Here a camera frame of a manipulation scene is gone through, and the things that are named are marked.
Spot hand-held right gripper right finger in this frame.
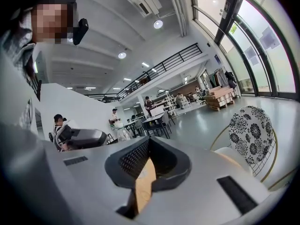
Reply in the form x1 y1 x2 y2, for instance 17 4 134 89
150 135 193 193

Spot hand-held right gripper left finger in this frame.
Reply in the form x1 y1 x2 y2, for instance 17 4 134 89
104 135 150 189

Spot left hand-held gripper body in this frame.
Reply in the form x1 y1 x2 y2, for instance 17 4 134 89
65 128 108 150

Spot round wooden table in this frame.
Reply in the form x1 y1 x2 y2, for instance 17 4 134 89
134 157 157 215

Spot clear water bottle green label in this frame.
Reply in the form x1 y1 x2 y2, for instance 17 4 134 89
112 120 133 142

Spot black tables and chairs group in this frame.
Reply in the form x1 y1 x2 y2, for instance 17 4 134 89
127 110 176 140

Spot white shelving unit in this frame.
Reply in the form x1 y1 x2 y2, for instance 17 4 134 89
150 91 179 117

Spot stack of flat cardboard boxes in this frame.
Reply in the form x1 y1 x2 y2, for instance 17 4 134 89
204 86 236 112

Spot black and white floral cushion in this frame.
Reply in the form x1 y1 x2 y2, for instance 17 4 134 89
228 105 274 165

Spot clothes rack with garments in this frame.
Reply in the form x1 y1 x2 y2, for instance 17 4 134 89
209 68 238 90

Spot black metal railing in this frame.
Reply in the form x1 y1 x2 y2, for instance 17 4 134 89
84 43 203 103

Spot person's checked shirt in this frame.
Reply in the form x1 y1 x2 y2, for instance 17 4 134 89
0 29 36 79

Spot person's head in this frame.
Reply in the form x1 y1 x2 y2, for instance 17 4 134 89
14 2 79 44

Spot white ceiling pipes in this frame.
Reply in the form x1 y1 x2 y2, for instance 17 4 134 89
165 0 188 38

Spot gold wire chair white seat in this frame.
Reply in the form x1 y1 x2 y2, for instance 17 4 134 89
210 105 298 192

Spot black head-worn camera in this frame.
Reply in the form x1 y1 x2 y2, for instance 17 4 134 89
72 18 89 46

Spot dark-framed glass window wall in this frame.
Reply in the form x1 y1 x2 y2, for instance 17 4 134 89
191 0 300 101

